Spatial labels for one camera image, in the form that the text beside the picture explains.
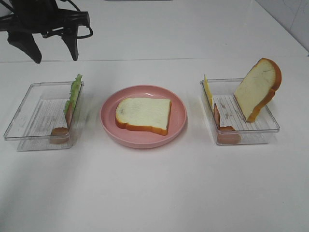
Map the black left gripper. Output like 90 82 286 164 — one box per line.
0 0 90 64

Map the clear right plastic tray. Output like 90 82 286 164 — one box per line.
200 78 280 145

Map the pink round plate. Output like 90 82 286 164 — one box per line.
100 85 187 149

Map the clear plastic tray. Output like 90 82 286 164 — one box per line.
200 78 280 145
4 81 84 151

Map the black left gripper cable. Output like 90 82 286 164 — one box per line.
41 0 94 40

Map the clear left plastic tray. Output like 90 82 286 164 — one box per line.
4 81 84 151

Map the green lettuce leaf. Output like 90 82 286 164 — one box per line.
63 74 82 114

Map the yellow cheese slice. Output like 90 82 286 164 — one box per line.
203 74 214 111

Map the bacon strip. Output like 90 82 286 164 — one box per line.
50 102 73 144
213 104 240 145

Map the white bread slice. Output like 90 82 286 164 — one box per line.
115 98 171 135
234 58 281 122

